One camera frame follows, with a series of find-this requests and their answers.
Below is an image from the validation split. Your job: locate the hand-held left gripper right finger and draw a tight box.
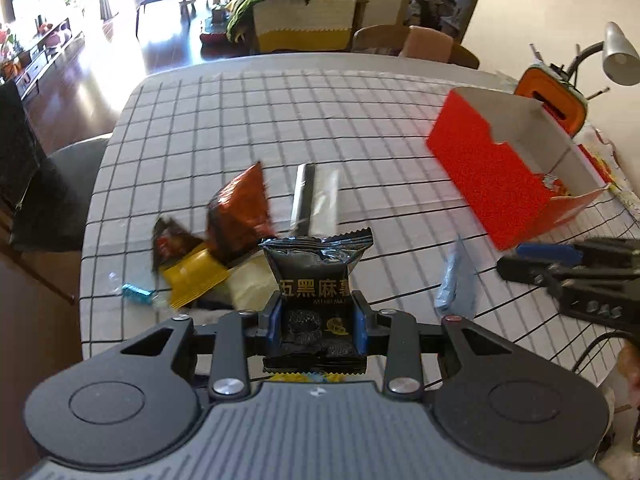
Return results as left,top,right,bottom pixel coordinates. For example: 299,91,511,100
351,291,516,402

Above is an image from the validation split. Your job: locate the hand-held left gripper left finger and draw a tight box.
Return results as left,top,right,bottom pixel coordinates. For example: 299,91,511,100
117,291,284,402

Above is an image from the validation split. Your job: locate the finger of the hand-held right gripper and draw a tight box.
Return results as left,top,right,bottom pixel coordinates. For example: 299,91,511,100
515,241,588,266
497,256,566,289

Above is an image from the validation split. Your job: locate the pale yellow snack packet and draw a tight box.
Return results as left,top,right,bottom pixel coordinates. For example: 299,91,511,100
227,260,278,311

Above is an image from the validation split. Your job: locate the black snack packet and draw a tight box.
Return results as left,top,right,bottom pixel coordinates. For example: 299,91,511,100
257,227,375,378

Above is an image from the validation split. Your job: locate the light blue snack packet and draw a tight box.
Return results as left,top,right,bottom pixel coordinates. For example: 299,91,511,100
434,247,465,315

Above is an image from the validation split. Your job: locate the red cardboard box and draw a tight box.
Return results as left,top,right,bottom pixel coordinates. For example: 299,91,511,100
426,86,612,252

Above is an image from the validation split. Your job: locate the small yellow snack packet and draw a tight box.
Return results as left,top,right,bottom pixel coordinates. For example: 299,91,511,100
162,250,231,311

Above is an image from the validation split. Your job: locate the red foil snack packet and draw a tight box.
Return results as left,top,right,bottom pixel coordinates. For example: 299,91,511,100
205,161,278,268

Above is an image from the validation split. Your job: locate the small dark candy packet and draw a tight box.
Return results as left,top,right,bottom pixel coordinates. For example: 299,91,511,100
151,216,206,276

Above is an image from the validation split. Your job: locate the long clear snack packet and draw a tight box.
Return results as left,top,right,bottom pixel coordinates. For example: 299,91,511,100
289,162,342,241

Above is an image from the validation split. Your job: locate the blue candy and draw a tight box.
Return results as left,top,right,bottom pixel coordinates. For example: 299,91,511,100
121,283,157,305

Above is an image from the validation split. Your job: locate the person's right hand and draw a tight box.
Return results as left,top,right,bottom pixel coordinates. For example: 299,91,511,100
602,342,640,461

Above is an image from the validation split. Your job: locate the printed plastic bag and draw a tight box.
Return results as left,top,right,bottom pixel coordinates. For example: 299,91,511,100
575,125,640,221

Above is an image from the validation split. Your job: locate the orange case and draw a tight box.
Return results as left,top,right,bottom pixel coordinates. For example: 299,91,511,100
515,65,588,136

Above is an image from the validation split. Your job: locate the white checked tablecloth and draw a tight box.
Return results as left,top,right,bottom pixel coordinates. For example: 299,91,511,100
80,52,640,396

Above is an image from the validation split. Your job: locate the wooden chair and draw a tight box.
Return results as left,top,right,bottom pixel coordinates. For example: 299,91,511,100
352,25,416,56
450,42,481,70

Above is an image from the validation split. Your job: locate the grey desk lamp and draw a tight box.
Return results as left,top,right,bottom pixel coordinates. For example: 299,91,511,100
570,22,640,86

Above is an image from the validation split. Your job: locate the dark grey chair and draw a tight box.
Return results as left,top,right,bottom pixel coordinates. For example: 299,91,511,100
10,132,113,306

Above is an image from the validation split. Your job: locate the cluttered dark shelf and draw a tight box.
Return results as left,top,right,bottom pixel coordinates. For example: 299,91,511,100
410,0,481,31

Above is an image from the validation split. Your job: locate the red floor item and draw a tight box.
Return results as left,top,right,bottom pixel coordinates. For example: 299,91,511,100
200,20,231,46

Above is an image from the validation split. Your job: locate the cream and yellow armchair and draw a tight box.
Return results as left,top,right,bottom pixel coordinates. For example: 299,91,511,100
252,0,358,53

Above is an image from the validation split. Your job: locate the green and black jacket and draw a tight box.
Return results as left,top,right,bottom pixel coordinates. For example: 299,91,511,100
225,0,351,43

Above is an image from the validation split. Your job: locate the long tv cabinet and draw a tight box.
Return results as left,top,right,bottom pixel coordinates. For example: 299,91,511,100
0,17,86,101

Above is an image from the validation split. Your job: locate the pink flower bouquet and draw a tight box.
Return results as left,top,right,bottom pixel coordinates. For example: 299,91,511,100
0,27,26,78

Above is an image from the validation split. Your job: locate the black cable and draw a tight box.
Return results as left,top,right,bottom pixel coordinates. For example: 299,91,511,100
570,330,636,376

